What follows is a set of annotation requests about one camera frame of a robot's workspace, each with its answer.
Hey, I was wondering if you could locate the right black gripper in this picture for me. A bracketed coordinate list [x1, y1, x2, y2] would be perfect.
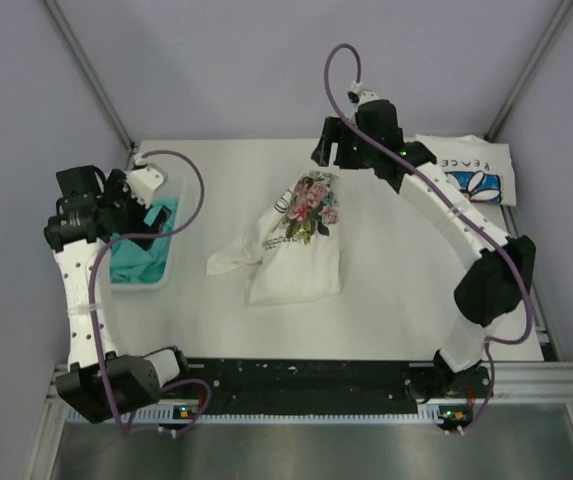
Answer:
[311, 119, 377, 172]

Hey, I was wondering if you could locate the teal t-shirt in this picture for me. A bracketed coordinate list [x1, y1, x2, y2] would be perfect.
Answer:
[110, 197, 179, 285]

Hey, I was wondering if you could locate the white floral print t-shirt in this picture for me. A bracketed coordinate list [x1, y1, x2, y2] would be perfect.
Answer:
[206, 170, 341, 307]

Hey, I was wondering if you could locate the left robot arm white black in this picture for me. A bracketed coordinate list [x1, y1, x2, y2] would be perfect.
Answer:
[44, 165, 193, 424]

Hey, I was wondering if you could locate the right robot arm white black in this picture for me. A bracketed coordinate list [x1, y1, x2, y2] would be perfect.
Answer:
[311, 90, 536, 400]

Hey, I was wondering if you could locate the white plastic laundry basket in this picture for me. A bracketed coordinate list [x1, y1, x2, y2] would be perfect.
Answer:
[110, 174, 186, 291]

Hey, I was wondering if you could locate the folded white daisy t-shirt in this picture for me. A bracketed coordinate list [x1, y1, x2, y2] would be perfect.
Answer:
[414, 135, 517, 207]

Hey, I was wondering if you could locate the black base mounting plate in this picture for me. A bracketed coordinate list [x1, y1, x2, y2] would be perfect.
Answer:
[158, 355, 495, 416]

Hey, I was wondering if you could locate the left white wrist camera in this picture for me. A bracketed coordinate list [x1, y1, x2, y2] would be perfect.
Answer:
[125, 163, 167, 208]

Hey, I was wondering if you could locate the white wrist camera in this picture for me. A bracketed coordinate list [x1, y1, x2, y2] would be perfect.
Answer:
[347, 81, 380, 109]
[125, 163, 167, 208]

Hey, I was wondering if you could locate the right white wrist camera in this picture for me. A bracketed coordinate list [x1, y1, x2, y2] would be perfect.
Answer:
[347, 81, 380, 109]

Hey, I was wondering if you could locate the grey slotted cable duct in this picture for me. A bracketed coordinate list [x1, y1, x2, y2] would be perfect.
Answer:
[68, 399, 467, 426]

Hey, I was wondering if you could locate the left aluminium corner post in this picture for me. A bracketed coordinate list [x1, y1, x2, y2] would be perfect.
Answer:
[40, 0, 135, 151]

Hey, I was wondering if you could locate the aluminium corner post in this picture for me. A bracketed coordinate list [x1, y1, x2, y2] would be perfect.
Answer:
[483, 0, 573, 142]
[40, 0, 135, 151]

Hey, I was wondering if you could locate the right aluminium corner post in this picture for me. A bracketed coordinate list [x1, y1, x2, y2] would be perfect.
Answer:
[483, 0, 573, 142]

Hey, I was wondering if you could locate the aluminium front frame rail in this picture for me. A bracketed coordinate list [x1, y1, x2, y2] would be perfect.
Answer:
[48, 360, 573, 401]

